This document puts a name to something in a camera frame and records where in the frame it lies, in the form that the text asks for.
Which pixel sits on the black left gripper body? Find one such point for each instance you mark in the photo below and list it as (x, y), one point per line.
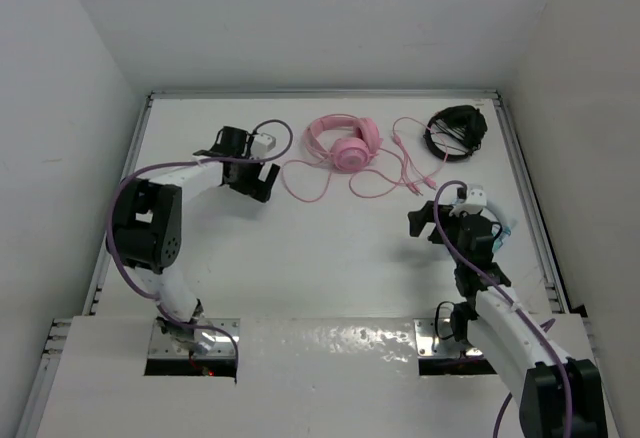
(246, 171)

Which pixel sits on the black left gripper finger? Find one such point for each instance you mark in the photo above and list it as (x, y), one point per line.
(207, 148)
(250, 183)

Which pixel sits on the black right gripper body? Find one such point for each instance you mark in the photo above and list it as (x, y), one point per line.
(451, 226)

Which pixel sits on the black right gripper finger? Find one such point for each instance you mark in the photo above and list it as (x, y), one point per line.
(419, 219)
(438, 237)

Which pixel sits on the pink cat-ear headphones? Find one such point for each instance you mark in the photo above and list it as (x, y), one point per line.
(348, 154)

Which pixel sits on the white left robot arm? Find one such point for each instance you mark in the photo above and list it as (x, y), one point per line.
(144, 227)

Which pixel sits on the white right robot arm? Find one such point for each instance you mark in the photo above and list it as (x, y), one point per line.
(556, 394)

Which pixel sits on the white and teal headphones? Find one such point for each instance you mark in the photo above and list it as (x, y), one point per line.
(503, 223)

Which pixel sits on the black wrapped headphones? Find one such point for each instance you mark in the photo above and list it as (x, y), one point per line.
(455, 133)

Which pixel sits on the white front cover board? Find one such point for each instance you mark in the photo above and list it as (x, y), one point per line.
(296, 378)

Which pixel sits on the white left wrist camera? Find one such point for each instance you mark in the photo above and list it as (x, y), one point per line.
(261, 147)

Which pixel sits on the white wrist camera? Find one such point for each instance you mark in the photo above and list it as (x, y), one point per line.
(471, 199)
(261, 147)

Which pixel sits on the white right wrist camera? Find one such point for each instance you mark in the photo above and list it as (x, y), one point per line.
(471, 199)

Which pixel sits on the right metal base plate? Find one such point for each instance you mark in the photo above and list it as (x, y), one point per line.
(432, 342)

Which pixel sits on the metal base plate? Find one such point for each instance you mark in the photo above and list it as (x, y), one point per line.
(214, 341)
(432, 342)

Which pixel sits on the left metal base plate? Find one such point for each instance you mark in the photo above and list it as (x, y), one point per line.
(214, 341)

